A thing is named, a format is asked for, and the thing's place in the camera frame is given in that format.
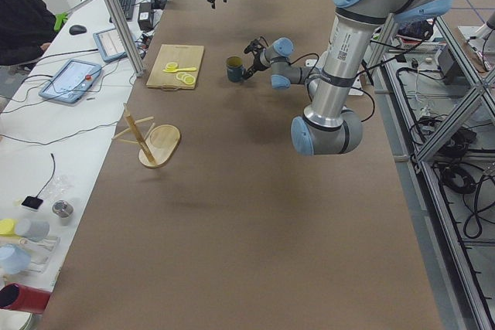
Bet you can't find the dark teal mug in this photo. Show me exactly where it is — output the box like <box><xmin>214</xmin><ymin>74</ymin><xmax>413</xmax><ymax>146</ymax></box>
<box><xmin>226</xmin><ymin>56</ymin><xmax>245</xmax><ymax>83</ymax></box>

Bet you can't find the wooden cup storage rack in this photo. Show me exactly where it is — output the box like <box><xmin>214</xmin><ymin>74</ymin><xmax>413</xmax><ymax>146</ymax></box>
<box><xmin>112</xmin><ymin>104</ymin><xmax>181</xmax><ymax>168</ymax></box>

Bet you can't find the small steel cup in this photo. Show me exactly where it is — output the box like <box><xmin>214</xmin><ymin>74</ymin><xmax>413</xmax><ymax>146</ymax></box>
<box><xmin>52</xmin><ymin>200</ymin><xmax>73</xmax><ymax>226</ymax></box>

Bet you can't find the grey cup lying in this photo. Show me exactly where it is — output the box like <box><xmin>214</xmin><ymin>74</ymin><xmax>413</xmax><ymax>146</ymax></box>
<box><xmin>15</xmin><ymin>219</ymin><xmax>50</xmax><ymax>241</ymax></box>

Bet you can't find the yellow cup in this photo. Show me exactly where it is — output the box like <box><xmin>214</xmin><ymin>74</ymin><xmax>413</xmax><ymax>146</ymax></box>
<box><xmin>0</xmin><ymin>219</ymin><xmax>17</xmax><ymax>236</ymax></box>

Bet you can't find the light blue cup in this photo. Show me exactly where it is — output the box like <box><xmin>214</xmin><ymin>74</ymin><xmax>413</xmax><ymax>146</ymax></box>
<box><xmin>1</xmin><ymin>244</ymin><xmax>31</xmax><ymax>274</ymax></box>

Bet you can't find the red cylinder cup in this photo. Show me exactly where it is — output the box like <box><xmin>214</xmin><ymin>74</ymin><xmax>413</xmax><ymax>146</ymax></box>
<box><xmin>1</xmin><ymin>283</ymin><xmax>51</xmax><ymax>315</ymax></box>

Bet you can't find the yellow plastic knife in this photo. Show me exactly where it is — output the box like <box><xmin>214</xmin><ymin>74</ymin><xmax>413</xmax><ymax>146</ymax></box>
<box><xmin>162</xmin><ymin>67</ymin><xmax>197</xmax><ymax>73</ymax></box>

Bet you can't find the lemon slice end of row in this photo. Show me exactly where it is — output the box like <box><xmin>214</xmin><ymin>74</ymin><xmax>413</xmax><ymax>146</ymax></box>
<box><xmin>182</xmin><ymin>75</ymin><xmax>196</xmax><ymax>86</ymax></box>

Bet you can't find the wooden cutting board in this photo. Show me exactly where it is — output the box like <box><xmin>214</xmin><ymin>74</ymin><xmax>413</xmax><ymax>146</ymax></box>
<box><xmin>145</xmin><ymin>44</ymin><xmax>204</xmax><ymax>90</ymax></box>

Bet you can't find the black power adapter box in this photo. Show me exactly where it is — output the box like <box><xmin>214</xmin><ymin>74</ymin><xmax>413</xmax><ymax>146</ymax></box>
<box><xmin>138</xmin><ymin>2</ymin><xmax>154</xmax><ymax>32</ymax></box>

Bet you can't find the lemon slice by knife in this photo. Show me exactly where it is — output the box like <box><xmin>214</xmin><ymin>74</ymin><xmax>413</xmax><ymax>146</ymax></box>
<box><xmin>164</xmin><ymin>62</ymin><xmax>179</xmax><ymax>72</ymax></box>

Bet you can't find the black keyboard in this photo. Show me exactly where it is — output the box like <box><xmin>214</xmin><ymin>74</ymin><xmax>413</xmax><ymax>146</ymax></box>
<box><xmin>115</xmin><ymin>0</ymin><xmax>138</xmax><ymax>22</ymax></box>

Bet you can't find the blue teach pendant far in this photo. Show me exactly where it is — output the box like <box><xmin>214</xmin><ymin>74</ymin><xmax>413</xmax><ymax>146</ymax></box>
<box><xmin>93</xmin><ymin>28</ymin><xmax>127</xmax><ymax>63</ymax></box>

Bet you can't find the blue teach pendant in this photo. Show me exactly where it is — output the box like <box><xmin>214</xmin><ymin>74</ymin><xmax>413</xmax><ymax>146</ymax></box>
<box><xmin>93</xmin><ymin>28</ymin><xmax>127</xmax><ymax>63</ymax></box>
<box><xmin>39</xmin><ymin>59</ymin><xmax>102</xmax><ymax>104</ymax></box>

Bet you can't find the black computer mouse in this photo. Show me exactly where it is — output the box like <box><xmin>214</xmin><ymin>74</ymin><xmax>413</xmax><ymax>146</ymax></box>
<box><xmin>69</xmin><ymin>25</ymin><xmax>87</xmax><ymax>36</ymax></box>

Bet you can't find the blue teach pendant near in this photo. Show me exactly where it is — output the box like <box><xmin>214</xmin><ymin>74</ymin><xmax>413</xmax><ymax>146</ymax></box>
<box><xmin>39</xmin><ymin>59</ymin><xmax>102</xmax><ymax>104</ymax></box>

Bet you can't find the person in black sweater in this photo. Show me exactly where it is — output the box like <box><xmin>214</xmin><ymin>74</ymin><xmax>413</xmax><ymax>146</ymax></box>
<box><xmin>1</xmin><ymin>0</ymin><xmax>56</xmax><ymax>66</ymax></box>

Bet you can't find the small black square pad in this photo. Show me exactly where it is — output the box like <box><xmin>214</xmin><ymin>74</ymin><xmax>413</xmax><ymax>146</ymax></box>
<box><xmin>21</xmin><ymin>196</ymin><xmax>43</xmax><ymax>211</ymax></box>

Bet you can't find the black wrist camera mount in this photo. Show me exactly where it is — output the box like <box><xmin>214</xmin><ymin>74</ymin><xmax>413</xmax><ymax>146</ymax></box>
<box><xmin>244</xmin><ymin>36</ymin><xmax>268</xmax><ymax>55</ymax></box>

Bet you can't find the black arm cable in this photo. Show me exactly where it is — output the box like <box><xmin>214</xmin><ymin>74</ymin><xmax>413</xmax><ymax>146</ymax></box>
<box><xmin>288</xmin><ymin>53</ymin><xmax>377</xmax><ymax>122</ymax></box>

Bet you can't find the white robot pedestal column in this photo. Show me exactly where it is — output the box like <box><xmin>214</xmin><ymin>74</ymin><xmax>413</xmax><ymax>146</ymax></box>
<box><xmin>305</xmin><ymin>59</ymin><xmax>363</xmax><ymax>99</ymax></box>

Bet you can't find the aluminium frame post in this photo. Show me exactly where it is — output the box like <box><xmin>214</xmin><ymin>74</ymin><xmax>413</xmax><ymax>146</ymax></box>
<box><xmin>104</xmin><ymin>0</ymin><xmax>144</xmax><ymax>77</ymax></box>

